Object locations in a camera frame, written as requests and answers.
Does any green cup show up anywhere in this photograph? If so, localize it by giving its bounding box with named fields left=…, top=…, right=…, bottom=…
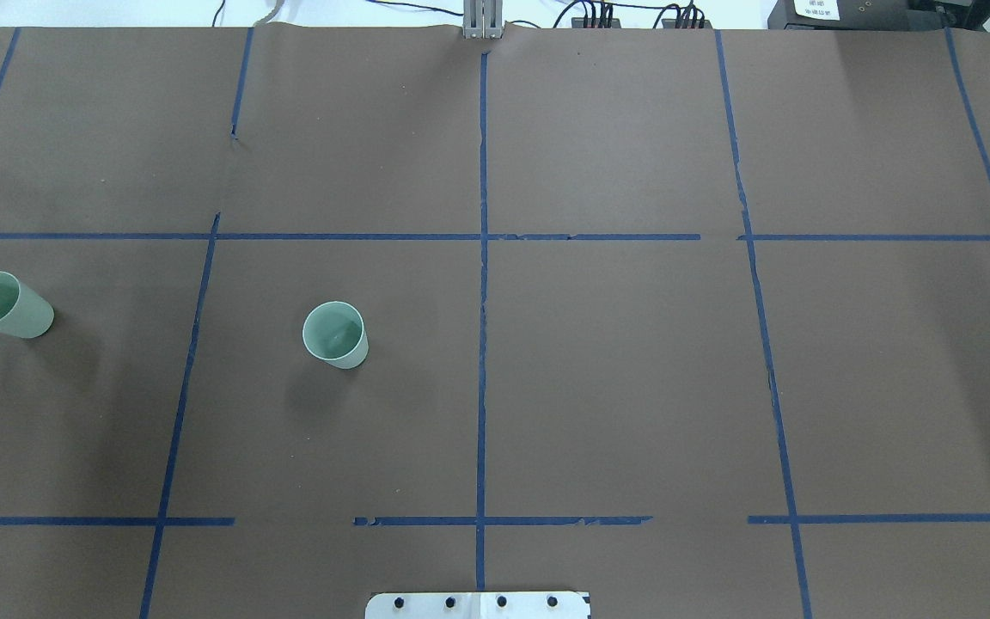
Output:
left=302, top=301, right=369, bottom=370
left=0, top=271, right=55, bottom=340

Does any brown paper table cover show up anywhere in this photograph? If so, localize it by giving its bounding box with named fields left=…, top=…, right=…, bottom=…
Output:
left=0, top=24, right=990, bottom=618

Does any aluminium frame post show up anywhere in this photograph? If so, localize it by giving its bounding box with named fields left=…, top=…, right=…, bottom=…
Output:
left=462, top=0, right=505, bottom=40

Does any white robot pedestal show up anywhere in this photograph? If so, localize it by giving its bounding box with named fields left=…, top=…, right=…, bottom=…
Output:
left=364, top=591, right=592, bottom=618

